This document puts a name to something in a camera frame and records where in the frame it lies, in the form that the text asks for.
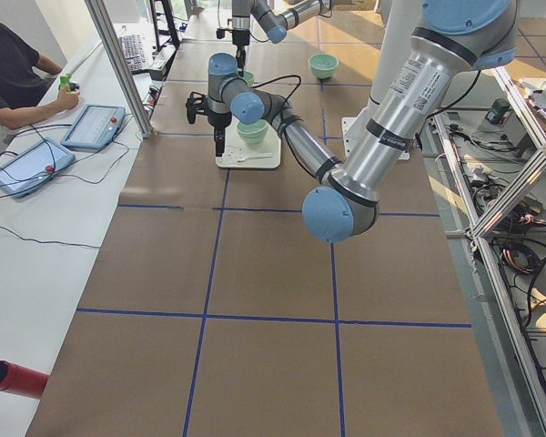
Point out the green handheld controller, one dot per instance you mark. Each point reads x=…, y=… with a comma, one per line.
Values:
x=66, y=83

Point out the far teach pendant tablet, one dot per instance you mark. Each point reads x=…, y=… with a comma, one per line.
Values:
x=94, y=128

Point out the green bowl on tray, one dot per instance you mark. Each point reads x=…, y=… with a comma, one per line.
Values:
x=253, y=133

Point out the teach pendant tablet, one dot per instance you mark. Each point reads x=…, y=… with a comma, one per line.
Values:
x=94, y=128
x=31, y=169

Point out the red cylinder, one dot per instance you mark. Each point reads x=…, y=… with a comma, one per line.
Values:
x=19, y=380

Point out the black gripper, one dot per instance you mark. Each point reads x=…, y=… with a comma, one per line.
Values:
x=240, y=47
x=219, y=128

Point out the aluminium frame post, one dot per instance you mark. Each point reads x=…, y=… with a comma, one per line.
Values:
x=105, y=28

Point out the person in black shirt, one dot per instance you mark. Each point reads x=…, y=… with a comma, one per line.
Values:
x=21, y=88

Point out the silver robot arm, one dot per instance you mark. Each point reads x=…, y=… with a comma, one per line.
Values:
x=275, y=26
x=427, y=43

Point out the near teach pendant tablet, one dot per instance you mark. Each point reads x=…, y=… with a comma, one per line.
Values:
x=31, y=169

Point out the person's hand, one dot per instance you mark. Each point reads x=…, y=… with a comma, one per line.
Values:
x=66, y=99

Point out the black keyboard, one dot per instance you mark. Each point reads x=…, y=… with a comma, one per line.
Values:
x=134, y=53

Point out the cream bear tray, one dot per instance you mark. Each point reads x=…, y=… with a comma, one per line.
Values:
x=240, y=154

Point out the white plastic spoon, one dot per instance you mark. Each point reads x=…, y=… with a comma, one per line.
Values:
x=253, y=157

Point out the green bowl with ice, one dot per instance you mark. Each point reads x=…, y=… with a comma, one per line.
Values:
x=323, y=66

